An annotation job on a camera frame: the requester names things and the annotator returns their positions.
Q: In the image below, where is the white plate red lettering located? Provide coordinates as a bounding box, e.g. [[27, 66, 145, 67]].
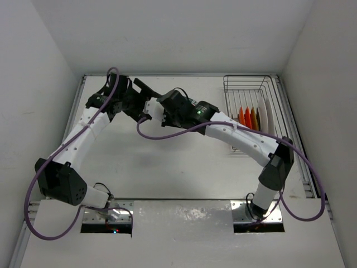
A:
[[258, 95, 269, 133]]

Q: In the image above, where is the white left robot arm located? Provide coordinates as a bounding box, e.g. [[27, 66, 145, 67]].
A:
[[35, 74, 161, 209]]

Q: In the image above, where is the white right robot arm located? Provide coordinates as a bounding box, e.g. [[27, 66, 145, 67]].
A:
[[157, 89, 294, 219]]

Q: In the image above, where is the orange plastic plate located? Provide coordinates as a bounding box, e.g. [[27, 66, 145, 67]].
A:
[[238, 107, 245, 126], [244, 107, 252, 129]]

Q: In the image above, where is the yellow rimmed dark plate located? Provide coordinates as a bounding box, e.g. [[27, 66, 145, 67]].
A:
[[250, 107, 262, 131]]

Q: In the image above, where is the plain white plate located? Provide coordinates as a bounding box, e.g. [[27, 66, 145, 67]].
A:
[[265, 98, 276, 135]]

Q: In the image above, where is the white front cover panel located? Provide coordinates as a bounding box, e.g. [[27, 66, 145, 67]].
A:
[[21, 200, 344, 267]]

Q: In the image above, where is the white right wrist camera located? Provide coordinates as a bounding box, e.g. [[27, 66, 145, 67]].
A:
[[143, 98, 166, 122]]

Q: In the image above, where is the grey wire dish rack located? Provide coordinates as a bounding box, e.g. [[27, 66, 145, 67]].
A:
[[223, 75, 286, 137]]

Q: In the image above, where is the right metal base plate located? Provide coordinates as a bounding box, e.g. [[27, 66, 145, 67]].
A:
[[230, 199, 283, 224]]

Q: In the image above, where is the metal base plate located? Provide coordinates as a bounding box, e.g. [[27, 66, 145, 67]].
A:
[[83, 199, 134, 224], [230, 199, 283, 224]]

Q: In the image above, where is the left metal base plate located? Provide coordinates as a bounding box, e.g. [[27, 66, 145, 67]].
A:
[[83, 199, 134, 224]]

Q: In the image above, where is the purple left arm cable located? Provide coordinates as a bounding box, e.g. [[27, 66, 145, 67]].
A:
[[24, 66, 134, 241]]

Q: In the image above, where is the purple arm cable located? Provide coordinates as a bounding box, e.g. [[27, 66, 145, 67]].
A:
[[136, 116, 326, 223], [24, 66, 134, 241]]

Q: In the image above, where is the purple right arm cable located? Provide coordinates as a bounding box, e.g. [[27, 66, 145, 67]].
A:
[[136, 116, 326, 223]]

